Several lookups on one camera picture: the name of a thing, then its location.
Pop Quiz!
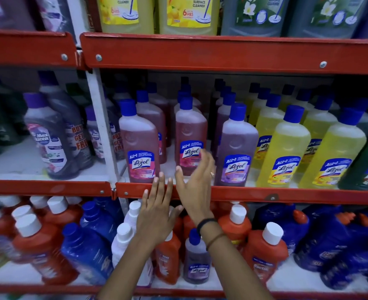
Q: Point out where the person's right hand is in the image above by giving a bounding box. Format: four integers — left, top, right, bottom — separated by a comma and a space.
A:
175, 149, 218, 227

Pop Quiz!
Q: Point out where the person's left hand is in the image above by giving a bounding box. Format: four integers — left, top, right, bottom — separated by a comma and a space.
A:
136, 172, 184, 246

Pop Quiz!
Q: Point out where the person's right forearm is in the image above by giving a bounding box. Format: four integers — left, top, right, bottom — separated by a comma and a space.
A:
198, 219, 275, 300

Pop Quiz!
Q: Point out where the person's left forearm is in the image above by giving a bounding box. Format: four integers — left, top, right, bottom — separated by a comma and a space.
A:
96, 234, 169, 300

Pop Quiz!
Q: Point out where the black wristband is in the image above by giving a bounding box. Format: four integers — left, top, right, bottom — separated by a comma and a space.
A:
197, 218, 219, 236

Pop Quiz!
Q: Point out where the brown wristband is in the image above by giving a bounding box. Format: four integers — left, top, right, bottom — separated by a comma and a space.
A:
205, 232, 227, 252

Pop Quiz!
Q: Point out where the small lavender cleaner bottle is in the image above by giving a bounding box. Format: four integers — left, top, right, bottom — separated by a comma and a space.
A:
183, 228, 212, 285

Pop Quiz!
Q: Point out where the row of pink cleaner bottles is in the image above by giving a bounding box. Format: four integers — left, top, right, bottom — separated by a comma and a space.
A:
118, 76, 209, 185

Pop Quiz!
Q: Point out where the row of lavender cleaner bottles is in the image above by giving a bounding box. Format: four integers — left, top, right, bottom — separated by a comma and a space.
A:
210, 79, 260, 187

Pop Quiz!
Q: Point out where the grey cleaner bottle purple cap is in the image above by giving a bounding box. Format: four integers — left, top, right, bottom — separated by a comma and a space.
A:
85, 106, 107, 164
38, 71, 94, 171
23, 92, 80, 180
103, 87, 126, 161

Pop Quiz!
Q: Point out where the row of yellow cleaner bottles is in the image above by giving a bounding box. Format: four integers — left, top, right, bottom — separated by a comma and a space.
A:
245, 82, 368, 190

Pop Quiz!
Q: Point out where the group of orange cleaner bottles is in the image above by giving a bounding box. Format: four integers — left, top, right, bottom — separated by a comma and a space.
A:
0, 195, 84, 286

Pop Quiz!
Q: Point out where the white shelf board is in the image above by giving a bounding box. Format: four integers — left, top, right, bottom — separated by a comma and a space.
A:
0, 134, 128, 182
0, 251, 368, 293

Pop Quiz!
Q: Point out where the pile of blue bottles orange caps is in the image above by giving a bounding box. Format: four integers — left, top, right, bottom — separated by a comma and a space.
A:
252, 202, 368, 293

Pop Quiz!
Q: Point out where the large yellow cleaner bottle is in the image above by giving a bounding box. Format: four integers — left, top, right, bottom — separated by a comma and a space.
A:
96, 0, 155, 35
158, 0, 219, 36

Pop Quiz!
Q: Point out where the dark green cleaner bottle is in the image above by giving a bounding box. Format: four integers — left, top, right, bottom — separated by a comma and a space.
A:
0, 74, 30, 160

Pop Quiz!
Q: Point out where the large grey-green cleaner bottle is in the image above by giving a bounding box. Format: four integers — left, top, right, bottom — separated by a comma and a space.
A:
287, 0, 368, 40
221, 0, 290, 37

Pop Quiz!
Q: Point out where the large pink-label cleaner bottle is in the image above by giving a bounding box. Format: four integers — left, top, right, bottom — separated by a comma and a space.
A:
34, 0, 76, 33
0, 0, 36, 31

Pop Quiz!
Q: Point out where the white shelf upright post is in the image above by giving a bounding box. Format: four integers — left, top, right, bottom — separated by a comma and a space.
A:
66, 0, 124, 185

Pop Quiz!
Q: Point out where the red metal shelf rail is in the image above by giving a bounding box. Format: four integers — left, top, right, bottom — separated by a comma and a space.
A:
0, 30, 79, 68
0, 179, 113, 198
115, 182, 368, 206
80, 32, 368, 76

